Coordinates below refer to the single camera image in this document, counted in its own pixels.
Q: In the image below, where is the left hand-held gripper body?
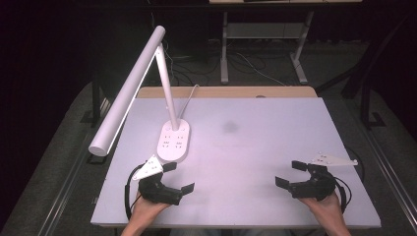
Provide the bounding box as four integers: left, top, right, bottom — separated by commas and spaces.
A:
132, 154, 185, 207

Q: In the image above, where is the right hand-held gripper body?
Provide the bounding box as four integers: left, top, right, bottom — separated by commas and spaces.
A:
289, 151, 359, 202

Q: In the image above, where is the person's left hand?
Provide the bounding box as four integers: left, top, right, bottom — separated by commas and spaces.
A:
127, 193, 172, 227

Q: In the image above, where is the person's right hand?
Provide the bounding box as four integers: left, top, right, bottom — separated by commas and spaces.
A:
299, 191, 346, 227

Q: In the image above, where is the white table mat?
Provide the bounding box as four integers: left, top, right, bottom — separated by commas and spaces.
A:
90, 96, 382, 229

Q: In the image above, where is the white desk lamp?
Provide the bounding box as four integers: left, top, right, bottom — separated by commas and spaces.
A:
88, 25, 192, 164

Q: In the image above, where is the black metal stand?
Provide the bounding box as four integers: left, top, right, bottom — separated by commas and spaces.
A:
358, 78, 387, 131

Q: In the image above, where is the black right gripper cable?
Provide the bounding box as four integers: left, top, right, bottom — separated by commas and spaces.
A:
333, 147, 366, 214

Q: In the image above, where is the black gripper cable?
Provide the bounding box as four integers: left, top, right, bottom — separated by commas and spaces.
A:
333, 147, 366, 214
123, 162, 148, 221

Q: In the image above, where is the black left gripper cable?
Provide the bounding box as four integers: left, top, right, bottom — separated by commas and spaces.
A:
123, 162, 148, 221

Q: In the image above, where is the white lamp cable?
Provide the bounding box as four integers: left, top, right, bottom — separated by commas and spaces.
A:
178, 84, 201, 121

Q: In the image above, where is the white floor cable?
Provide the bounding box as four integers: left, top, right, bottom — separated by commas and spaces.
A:
236, 52, 287, 88

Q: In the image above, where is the grey metal desk frame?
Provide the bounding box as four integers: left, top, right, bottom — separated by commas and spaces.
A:
219, 10, 315, 86

